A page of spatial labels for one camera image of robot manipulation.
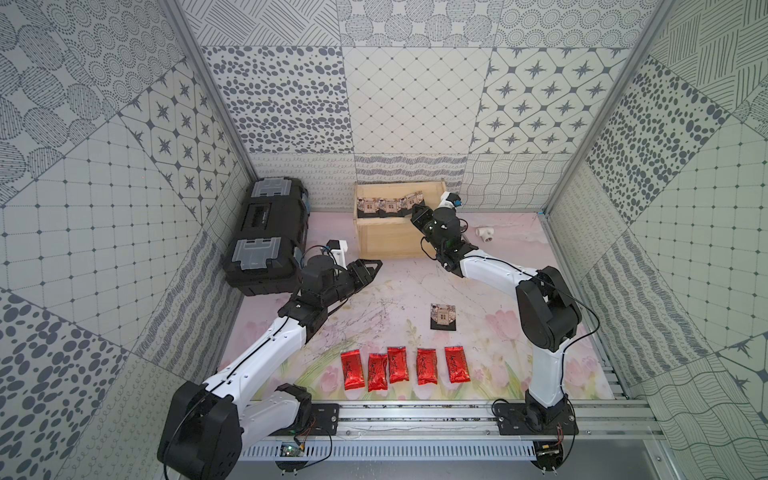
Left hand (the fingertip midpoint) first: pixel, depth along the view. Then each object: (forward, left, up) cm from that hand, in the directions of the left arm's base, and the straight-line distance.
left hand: (378, 260), depth 77 cm
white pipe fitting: (+29, -38, -21) cm, 52 cm away
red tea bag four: (-18, -13, -23) cm, 33 cm away
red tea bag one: (-21, +7, -22) cm, 31 cm away
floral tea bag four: (-4, -19, -25) cm, 32 cm away
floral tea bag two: (+23, -2, -2) cm, 23 cm away
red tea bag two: (-22, 0, -22) cm, 31 cm away
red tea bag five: (-19, -22, -23) cm, 37 cm away
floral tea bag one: (+22, +5, -2) cm, 23 cm away
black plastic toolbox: (+5, +34, -6) cm, 35 cm away
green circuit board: (-39, +21, -26) cm, 51 cm away
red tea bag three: (-19, -6, -23) cm, 30 cm away
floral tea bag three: (+25, -10, 0) cm, 27 cm away
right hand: (+21, -9, -1) cm, 23 cm away
